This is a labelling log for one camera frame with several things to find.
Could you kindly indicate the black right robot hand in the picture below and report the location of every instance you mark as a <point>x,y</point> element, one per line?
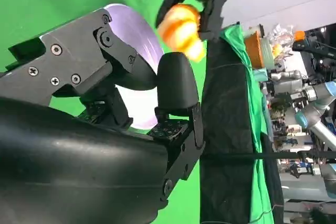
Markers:
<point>78,161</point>

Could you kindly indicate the orange and white bread roll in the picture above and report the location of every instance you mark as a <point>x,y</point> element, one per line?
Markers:
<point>181,32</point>

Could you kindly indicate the lilac plate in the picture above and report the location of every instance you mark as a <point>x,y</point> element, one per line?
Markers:
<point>141,32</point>

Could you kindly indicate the crinkled foil bag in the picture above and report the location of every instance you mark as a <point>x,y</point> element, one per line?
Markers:
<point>281,32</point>

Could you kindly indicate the pale green container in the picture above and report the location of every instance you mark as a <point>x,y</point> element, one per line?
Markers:
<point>266,53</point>

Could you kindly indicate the small orange cap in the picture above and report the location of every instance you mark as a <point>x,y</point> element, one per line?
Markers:
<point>299,35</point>

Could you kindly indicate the black curtain cloth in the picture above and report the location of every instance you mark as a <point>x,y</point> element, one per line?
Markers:
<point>225,90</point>

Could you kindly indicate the green hanging fabric sheet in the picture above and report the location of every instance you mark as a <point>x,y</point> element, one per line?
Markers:
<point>252,90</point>

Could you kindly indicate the black horizontal rod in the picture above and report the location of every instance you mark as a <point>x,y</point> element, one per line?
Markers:
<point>288,153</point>

